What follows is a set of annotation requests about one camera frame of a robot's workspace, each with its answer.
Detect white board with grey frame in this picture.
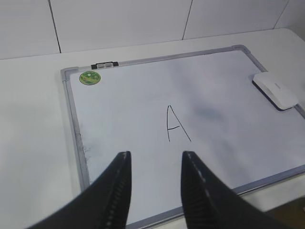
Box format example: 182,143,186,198
61,45,305,229

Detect black and clear board clip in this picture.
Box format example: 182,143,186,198
91,62,119,70

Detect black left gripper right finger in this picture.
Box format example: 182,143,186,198
181,151,288,229

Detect white board eraser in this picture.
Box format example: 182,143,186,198
252,72,298,111

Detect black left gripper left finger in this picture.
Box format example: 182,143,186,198
31,151,132,229

